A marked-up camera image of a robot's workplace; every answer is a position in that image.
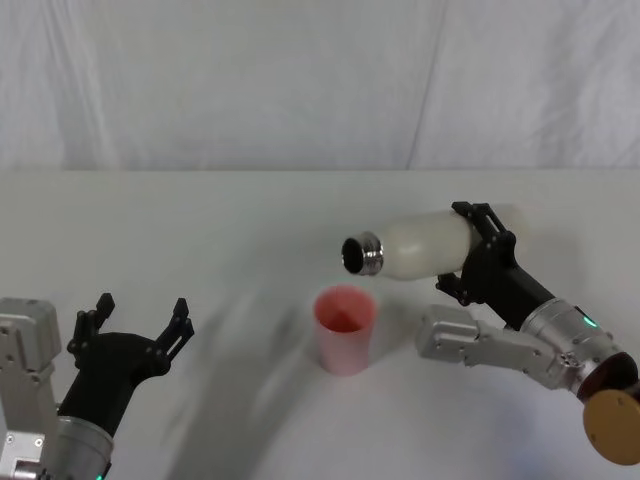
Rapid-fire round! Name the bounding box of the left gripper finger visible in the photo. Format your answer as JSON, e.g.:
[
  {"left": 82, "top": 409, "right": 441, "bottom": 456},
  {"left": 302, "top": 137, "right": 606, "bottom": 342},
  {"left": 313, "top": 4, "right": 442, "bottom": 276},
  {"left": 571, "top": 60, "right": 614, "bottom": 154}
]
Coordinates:
[
  {"left": 148, "top": 297, "right": 195, "bottom": 375},
  {"left": 66, "top": 292, "right": 118, "bottom": 357}
]

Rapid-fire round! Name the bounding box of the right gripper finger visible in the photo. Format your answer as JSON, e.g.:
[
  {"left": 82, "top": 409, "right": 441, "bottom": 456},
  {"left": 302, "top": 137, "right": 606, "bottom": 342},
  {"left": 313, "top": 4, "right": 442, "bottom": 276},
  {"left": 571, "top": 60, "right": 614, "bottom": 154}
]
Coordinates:
[
  {"left": 434, "top": 271, "right": 475, "bottom": 308},
  {"left": 450, "top": 200, "right": 517, "bottom": 248}
]

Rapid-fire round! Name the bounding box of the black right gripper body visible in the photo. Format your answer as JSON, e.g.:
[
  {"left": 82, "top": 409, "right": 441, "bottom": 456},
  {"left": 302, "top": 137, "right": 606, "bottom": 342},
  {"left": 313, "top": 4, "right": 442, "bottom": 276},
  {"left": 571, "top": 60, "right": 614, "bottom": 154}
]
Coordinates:
[{"left": 460, "top": 240, "right": 557, "bottom": 332}]

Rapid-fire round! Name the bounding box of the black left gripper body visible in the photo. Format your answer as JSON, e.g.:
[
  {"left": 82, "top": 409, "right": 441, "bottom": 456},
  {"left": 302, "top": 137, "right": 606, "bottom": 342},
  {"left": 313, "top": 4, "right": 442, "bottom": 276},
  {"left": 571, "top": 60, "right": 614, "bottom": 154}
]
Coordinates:
[{"left": 57, "top": 331, "right": 172, "bottom": 437}]

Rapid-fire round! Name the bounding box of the cream vacuum bottle steel neck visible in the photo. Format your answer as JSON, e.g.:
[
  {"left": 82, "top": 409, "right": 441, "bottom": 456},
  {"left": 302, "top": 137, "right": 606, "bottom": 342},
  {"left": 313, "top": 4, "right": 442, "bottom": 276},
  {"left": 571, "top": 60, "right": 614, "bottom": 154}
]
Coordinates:
[{"left": 340, "top": 204, "right": 533, "bottom": 284}]

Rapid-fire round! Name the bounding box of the white table cloth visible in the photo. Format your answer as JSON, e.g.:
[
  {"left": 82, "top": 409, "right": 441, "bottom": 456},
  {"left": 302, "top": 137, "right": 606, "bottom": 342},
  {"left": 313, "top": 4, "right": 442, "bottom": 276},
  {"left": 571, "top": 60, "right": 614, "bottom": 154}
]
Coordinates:
[{"left": 0, "top": 169, "right": 640, "bottom": 480}]

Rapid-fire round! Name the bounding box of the pink cup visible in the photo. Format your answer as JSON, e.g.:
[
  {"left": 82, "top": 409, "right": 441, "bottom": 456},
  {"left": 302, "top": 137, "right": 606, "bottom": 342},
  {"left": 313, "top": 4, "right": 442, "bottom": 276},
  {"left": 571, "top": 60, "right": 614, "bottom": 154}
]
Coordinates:
[{"left": 312, "top": 283, "right": 377, "bottom": 377}]

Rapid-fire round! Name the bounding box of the white curtain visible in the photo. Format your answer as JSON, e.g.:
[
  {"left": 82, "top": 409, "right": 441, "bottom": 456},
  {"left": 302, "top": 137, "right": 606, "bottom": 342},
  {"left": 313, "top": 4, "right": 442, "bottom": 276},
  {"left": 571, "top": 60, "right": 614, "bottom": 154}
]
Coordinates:
[{"left": 0, "top": 0, "right": 640, "bottom": 174}]

